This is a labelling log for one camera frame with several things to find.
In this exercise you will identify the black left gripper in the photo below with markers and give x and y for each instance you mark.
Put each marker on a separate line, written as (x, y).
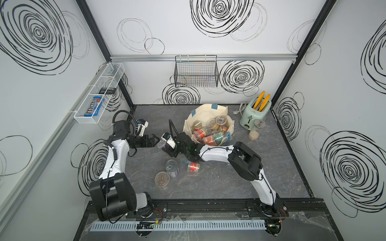
(145, 144)

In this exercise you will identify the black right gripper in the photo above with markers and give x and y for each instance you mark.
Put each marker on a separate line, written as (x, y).
(174, 154)

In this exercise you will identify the red label seed jar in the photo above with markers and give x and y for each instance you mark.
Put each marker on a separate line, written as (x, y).
(193, 167)

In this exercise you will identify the grey label seed jar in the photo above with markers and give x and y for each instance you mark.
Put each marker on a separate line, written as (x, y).
(172, 168)

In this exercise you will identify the clear brown seed jar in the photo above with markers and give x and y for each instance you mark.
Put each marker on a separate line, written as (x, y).
(162, 178)

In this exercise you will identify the clear purple seed jar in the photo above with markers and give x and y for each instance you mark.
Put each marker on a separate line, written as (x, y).
(162, 145)

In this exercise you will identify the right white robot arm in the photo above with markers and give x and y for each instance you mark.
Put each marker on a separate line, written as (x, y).
(244, 161)

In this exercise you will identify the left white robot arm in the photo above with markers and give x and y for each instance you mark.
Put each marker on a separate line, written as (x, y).
(112, 194)

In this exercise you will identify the blue candy bag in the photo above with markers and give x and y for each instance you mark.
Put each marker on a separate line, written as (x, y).
(94, 107)

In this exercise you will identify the clear jar dark seeds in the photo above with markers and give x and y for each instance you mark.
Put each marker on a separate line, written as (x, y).
(221, 120)

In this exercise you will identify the black small device on shelf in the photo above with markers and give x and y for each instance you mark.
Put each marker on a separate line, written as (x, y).
(107, 91)

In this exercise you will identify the clear plastic cup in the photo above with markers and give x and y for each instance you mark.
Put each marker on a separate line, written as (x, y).
(256, 129)

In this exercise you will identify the mint green toaster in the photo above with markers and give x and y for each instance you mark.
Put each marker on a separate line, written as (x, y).
(250, 114)

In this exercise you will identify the yellow toast slice left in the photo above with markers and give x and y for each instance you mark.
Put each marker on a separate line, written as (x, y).
(259, 100)

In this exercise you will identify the yellow toast slice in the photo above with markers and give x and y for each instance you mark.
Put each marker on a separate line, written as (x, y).
(264, 103)
(259, 100)

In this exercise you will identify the yellow toast slice right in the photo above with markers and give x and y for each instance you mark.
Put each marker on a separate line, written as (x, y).
(264, 103)

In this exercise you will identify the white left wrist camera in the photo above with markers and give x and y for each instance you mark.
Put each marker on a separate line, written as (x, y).
(141, 126)

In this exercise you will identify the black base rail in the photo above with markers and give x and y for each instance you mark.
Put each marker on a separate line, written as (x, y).
(251, 207)

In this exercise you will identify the white wire wall shelf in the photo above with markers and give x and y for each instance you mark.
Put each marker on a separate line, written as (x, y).
(100, 94)

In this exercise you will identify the black wire wall basket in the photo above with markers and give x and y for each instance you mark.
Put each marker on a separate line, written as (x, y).
(196, 71)

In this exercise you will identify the white slotted cable duct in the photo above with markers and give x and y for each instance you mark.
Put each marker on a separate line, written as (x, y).
(219, 225)

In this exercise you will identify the black aluminium frame post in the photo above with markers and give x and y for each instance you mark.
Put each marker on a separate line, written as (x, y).
(86, 12)

